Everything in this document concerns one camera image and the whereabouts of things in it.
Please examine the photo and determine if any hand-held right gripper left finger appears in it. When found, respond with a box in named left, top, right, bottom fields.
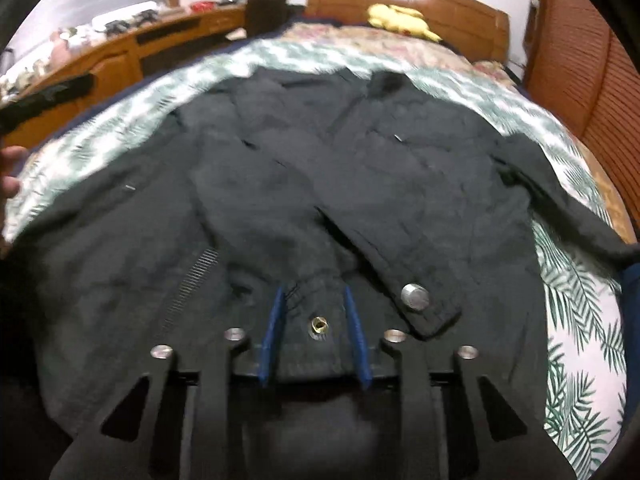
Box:
left=50, top=284, right=287, bottom=480

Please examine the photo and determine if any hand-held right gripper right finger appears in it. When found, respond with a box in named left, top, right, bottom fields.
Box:
left=343, top=285, right=592, bottom=480

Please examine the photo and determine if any black jacket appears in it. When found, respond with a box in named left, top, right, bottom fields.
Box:
left=10, top=67, right=640, bottom=441

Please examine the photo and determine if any person's left hand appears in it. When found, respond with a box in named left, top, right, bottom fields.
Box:
left=0, top=145, right=30, bottom=198

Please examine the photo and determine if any leaf print blanket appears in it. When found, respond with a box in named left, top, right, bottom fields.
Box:
left=2, top=37, right=628, bottom=456

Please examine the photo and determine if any wooden desk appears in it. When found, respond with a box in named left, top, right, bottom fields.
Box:
left=0, top=2, right=251, bottom=151

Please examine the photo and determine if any yellow plush toy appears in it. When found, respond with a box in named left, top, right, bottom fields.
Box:
left=367, top=4, right=443, bottom=43

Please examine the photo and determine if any black bag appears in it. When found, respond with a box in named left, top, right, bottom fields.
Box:
left=245, top=0, right=306, bottom=38

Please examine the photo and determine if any wooden headboard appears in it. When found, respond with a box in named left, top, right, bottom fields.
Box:
left=305, top=0, right=511, bottom=63

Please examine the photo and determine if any pile of small clutter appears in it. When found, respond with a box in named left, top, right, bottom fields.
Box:
left=0, top=2, right=166, bottom=96

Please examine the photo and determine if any wooden louvered wardrobe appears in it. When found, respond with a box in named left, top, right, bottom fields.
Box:
left=522, top=0, right=640, bottom=221

